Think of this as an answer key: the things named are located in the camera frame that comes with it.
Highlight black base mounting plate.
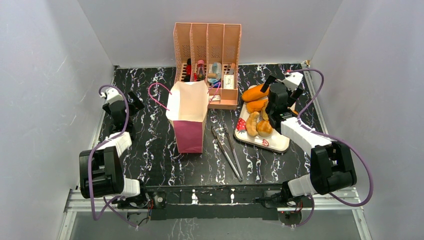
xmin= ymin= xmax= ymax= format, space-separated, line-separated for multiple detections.
xmin=116 ymin=184 xmax=303 ymax=222

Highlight smooth orange bread loaf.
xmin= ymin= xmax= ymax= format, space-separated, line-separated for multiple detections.
xmin=241 ymin=84 xmax=269 ymax=103

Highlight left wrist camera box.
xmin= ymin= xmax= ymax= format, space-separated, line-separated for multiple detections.
xmin=99 ymin=87 xmax=124 ymax=104

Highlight blue tape dispenser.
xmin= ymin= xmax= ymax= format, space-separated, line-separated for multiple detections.
xmin=207 ymin=62 xmax=222 ymax=88

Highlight white label box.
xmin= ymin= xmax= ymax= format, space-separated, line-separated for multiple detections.
xmin=222 ymin=74 xmax=236 ymax=89

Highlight pale twisted bread stick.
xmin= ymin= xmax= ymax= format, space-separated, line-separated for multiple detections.
xmin=245 ymin=111 xmax=260 ymax=137

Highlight pink capped tube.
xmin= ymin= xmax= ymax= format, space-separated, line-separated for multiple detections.
xmin=195 ymin=59 xmax=206 ymax=82

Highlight brown seeded bread slice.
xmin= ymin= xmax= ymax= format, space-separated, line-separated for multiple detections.
xmin=261 ymin=106 xmax=269 ymax=121

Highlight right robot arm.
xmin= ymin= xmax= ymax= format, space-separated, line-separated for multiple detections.
xmin=260 ymin=75 xmax=357 ymax=207

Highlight fake orange bread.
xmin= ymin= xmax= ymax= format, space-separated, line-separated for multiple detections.
xmin=246 ymin=99 xmax=268 ymax=114

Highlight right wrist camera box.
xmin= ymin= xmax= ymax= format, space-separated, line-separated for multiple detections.
xmin=282 ymin=72 xmax=304 ymax=92

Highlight aluminium frame rail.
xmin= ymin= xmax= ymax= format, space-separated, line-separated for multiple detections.
xmin=64 ymin=187 xmax=372 ymax=240

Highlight small white card box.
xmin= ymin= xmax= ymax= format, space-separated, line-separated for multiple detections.
xmin=211 ymin=95 xmax=221 ymax=102

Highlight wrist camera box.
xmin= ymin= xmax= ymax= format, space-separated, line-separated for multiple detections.
xmin=282 ymin=72 xmax=304 ymax=92
xmin=99 ymin=87 xmax=124 ymax=104

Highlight metal tongs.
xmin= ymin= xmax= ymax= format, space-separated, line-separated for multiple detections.
xmin=210 ymin=122 xmax=245 ymax=183

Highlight strawberry print tray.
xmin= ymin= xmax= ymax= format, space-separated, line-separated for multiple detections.
xmin=233 ymin=102 xmax=290 ymax=153

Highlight paper cake bag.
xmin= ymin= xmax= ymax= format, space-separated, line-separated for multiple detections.
xmin=147 ymin=81 xmax=211 ymax=154

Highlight small round glazed bun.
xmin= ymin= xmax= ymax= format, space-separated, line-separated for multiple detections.
xmin=256 ymin=120 xmax=274 ymax=138

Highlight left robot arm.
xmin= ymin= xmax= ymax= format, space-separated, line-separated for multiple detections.
xmin=91 ymin=88 xmax=150 ymax=208

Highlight orange plastic file organizer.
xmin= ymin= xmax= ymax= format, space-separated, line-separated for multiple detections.
xmin=173 ymin=22 xmax=242 ymax=110

